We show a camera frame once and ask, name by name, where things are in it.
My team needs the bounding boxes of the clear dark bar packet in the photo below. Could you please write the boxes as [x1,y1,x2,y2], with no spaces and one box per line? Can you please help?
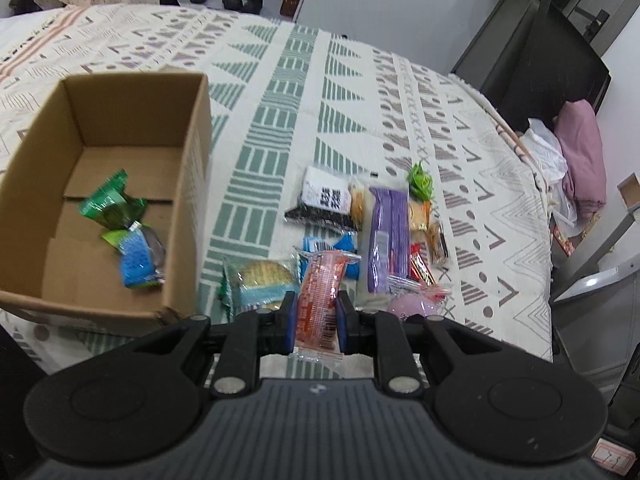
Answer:
[427,220,449,266]

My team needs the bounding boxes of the bright green candy packet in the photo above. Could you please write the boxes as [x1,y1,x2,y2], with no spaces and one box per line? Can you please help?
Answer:
[407,162,433,202]

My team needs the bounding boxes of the orange pastry packet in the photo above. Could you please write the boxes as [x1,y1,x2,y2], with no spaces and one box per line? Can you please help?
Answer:
[348,174,431,231]

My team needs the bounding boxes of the cardboard box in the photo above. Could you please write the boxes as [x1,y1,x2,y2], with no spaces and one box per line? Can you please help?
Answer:
[1,72,213,336]

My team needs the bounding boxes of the black shoes pile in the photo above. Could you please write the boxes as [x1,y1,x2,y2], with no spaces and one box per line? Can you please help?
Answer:
[222,0,264,15]

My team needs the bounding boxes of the orange-red snack packet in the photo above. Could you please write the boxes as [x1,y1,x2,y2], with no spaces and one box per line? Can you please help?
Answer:
[295,249,360,363]

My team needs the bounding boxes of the blue green snack packet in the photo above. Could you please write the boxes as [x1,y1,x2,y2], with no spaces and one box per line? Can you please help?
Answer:
[102,222,166,288]

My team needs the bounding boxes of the red candy packet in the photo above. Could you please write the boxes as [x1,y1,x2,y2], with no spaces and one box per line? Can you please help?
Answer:
[409,244,436,286]

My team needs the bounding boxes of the dark green candy packet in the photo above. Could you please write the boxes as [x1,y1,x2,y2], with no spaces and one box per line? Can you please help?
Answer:
[78,169,148,231]

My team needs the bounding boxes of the patterned bed blanket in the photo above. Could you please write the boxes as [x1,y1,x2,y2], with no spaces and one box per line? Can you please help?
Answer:
[1,4,552,370]

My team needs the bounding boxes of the white crumpled cloth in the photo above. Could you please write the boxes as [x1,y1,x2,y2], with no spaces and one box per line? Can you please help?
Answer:
[521,118,577,226]

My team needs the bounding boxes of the round biscuit teal packet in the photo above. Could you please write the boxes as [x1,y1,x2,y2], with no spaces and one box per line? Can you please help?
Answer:
[219,255,299,316]

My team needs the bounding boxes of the purple wafer package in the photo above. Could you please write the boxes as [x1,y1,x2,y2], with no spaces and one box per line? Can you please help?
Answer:
[357,185,410,301]

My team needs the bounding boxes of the black white snack packet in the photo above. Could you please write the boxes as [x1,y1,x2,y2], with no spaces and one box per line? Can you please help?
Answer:
[283,166,359,233]

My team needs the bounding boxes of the black chair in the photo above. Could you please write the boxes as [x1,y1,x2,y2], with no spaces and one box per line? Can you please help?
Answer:
[454,0,612,132]

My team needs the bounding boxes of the pink folded cloth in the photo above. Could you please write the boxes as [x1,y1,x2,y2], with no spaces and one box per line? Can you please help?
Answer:
[553,100,606,219]

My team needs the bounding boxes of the pink round snack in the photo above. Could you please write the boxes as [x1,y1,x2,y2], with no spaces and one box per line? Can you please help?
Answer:
[386,288,449,320]

